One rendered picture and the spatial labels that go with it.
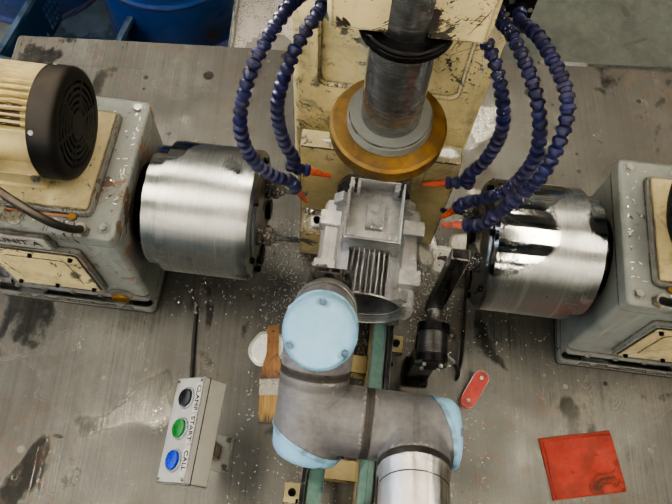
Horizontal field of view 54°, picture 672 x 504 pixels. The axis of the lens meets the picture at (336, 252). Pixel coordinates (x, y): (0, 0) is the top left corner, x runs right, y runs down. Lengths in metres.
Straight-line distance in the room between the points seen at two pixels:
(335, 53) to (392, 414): 0.66
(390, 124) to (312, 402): 0.40
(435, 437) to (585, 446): 0.69
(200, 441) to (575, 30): 2.52
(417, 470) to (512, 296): 0.50
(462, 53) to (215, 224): 0.51
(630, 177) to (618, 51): 1.89
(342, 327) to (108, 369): 0.78
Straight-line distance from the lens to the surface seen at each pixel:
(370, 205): 1.20
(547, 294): 1.23
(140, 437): 1.43
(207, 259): 1.21
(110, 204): 1.20
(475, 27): 0.83
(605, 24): 3.26
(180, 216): 1.19
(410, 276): 1.20
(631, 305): 1.21
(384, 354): 1.32
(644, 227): 1.28
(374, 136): 1.00
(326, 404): 0.84
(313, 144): 1.24
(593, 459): 1.49
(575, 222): 1.23
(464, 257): 1.04
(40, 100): 1.09
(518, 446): 1.45
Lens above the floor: 2.18
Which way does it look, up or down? 66 degrees down
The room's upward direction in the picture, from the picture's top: 5 degrees clockwise
